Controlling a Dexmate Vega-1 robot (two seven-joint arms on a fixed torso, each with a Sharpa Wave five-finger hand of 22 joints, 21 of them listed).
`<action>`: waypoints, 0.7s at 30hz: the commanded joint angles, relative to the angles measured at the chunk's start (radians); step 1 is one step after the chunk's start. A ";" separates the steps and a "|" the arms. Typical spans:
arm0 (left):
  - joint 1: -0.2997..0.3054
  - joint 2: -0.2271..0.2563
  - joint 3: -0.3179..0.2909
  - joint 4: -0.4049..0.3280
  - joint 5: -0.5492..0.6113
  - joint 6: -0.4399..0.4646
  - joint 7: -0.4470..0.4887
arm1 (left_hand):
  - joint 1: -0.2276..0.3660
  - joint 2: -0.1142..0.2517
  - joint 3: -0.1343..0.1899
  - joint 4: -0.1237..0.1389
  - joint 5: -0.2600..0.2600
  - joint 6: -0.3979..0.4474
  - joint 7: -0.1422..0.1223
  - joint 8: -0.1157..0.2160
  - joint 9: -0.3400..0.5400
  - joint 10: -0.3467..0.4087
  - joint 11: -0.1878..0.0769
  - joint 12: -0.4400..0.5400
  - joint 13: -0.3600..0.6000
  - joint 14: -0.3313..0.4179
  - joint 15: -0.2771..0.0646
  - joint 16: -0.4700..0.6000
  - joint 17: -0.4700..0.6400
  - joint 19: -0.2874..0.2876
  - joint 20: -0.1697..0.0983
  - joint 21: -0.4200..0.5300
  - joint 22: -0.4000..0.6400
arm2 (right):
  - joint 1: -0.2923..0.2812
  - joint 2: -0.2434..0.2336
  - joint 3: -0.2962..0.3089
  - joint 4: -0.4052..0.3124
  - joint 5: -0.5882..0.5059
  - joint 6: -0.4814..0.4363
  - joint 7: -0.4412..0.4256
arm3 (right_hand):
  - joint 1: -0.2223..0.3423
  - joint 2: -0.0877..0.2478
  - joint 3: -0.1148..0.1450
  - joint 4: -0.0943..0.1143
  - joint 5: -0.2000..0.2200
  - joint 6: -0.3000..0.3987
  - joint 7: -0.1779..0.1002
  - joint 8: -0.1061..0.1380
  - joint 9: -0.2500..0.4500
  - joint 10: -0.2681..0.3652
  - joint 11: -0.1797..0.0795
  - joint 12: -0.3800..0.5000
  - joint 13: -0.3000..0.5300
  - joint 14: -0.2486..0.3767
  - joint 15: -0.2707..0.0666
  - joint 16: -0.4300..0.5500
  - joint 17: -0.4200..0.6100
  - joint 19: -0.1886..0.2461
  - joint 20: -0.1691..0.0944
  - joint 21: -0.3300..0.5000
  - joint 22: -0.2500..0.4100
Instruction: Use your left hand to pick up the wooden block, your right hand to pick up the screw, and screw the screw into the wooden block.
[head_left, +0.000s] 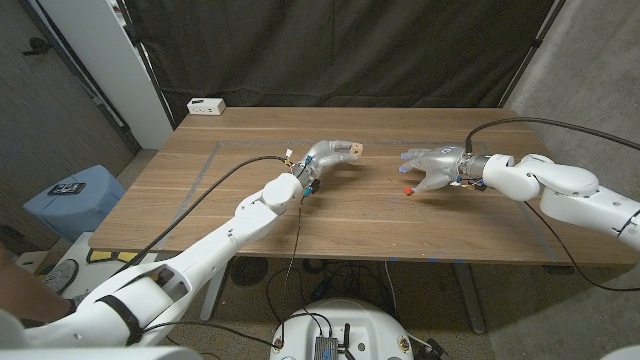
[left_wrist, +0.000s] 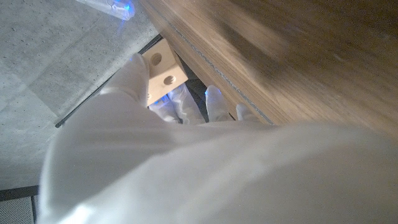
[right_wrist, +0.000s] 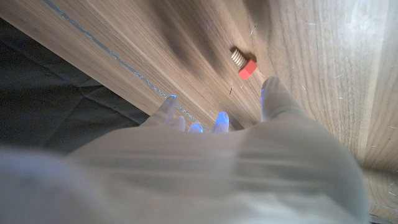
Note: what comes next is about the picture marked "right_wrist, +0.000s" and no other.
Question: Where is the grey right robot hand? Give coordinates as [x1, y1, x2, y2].
[0, 76, 371, 224]

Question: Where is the red-headed wooden screw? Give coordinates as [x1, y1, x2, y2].
[229, 47, 259, 80]

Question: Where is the wooden table panel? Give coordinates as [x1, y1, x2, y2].
[42, 0, 212, 133]

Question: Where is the black curtain backdrop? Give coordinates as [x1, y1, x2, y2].
[0, 17, 150, 155]

